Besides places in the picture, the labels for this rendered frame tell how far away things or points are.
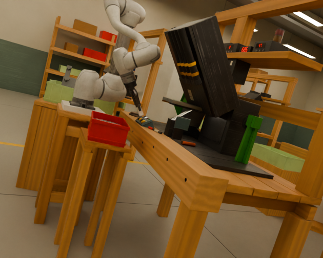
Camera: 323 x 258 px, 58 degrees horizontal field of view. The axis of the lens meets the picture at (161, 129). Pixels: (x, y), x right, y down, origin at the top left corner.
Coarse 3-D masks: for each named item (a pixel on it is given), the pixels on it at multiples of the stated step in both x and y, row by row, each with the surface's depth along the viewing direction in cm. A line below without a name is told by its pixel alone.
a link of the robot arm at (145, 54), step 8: (112, 8) 195; (112, 16) 193; (112, 24) 192; (120, 24) 189; (120, 32) 190; (128, 32) 185; (136, 32) 184; (136, 40) 183; (144, 40) 180; (136, 48) 175; (144, 48) 173; (152, 48) 173; (136, 56) 173; (144, 56) 172; (152, 56) 173; (136, 64) 175; (144, 64) 176
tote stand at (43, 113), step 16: (32, 112) 243; (48, 112) 245; (32, 128) 245; (48, 128) 248; (32, 144) 248; (48, 144) 250; (64, 144) 253; (32, 160) 250; (64, 160) 255; (96, 160) 260; (32, 176) 253; (64, 176) 258; (96, 176) 263
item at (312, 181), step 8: (248, 16) 210; (240, 24) 216; (248, 24) 212; (240, 32) 214; (248, 32) 213; (232, 40) 222; (240, 40) 212; (248, 40) 215; (320, 120) 137; (320, 128) 136; (320, 136) 136; (312, 144) 139; (320, 144) 135; (312, 152) 138; (320, 152) 134; (312, 160) 137; (320, 160) 133; (304, 168) 140; (312, 168) 136; (320, 168) 133; (304, 176) 139; (312, 176) 135; (320, 176) 134; (296, 184) 142; (304, 184) 138; (312, 184) 134; (320, 184) 136; (304, 192) 137; (312, 192) 135; (320, 192) 137
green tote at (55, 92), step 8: (56, 80) 289; (48, 88) 252; (56, 88) 253; (64, 88) 254; (72, 88) 255; (48, 96) 253; (56, 96) 254; (64, 96) 255; (72, 96) 256; (96, 104) 261; (104, 104) 263; (112, 104) 264; (112, 112) 266
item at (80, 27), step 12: (84, 24) 766; (108, 36) 797; (72, 48) 768; (84, 48) 796; (108, 48) 841; (48, 60) 744; (96, 60) 790; (108, 60) 807; (48, 72) 747; (60, 72) 764; (72, 72) 780; (120, 108) 858
